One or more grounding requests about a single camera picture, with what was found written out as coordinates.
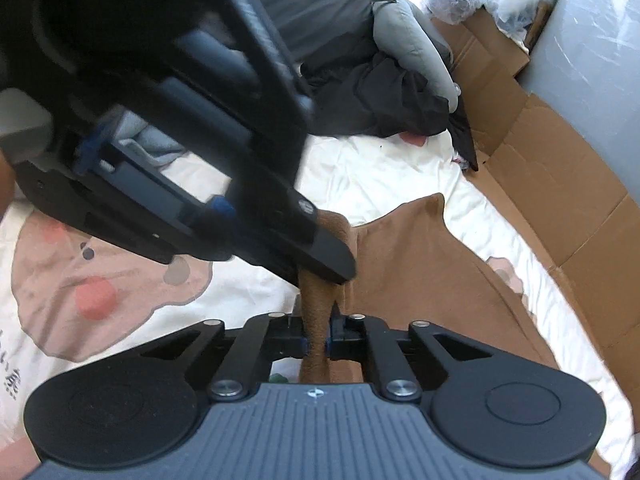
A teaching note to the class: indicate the grey neck pillow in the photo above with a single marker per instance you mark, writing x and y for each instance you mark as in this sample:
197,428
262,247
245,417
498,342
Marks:
410,35

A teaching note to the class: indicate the crumpled black garment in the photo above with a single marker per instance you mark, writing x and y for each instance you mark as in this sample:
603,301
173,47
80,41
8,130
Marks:
390,100

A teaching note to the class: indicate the brown printed t-shirt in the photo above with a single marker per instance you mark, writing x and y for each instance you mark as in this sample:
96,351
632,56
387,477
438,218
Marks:
425,280

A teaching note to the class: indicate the grey upright panel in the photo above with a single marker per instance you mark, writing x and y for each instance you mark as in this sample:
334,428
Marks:
600,60

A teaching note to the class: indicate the cream bear print bed sheet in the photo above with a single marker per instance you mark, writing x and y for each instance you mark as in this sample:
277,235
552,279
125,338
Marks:
400,175

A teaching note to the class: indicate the grey-blue garment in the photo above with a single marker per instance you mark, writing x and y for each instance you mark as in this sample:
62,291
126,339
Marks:
150,145

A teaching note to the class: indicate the flattened cardboard sheet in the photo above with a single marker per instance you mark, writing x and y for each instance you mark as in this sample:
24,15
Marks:
550,170

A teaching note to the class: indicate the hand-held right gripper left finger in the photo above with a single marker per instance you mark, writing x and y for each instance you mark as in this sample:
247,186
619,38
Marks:
295,340

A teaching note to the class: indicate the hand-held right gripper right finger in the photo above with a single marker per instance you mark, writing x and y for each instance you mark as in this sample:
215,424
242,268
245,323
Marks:
340,345

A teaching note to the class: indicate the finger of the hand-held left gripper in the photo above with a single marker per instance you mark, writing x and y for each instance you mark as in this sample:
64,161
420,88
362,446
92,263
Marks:
300,225
140,210

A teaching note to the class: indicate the grey garment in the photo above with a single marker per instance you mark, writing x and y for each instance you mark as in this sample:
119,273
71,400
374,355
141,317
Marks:
320,5

